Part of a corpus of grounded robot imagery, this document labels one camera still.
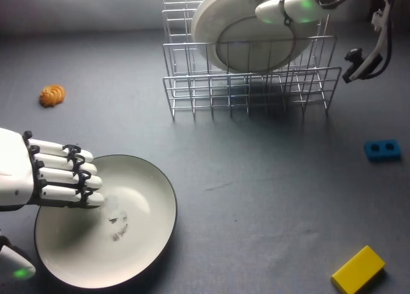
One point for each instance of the yellow rectangular block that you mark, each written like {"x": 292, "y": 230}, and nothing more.
{"x": 358, "y": 270}

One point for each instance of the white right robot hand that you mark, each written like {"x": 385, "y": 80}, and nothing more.
{"x": 301, "y": 5}

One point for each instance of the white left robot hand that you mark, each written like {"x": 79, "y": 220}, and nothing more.
{"x": 13, "y": 172}

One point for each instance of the swirled brown cookie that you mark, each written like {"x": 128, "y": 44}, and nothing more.
{"x": 52, "y": 95}

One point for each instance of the white plate with black rim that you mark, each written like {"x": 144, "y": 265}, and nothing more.
{"x": 243, "y": 28}
{"x": 128, "y": 191}

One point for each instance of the blue block with two holes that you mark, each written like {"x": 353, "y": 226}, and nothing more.
{"x": 371, "y": 156}

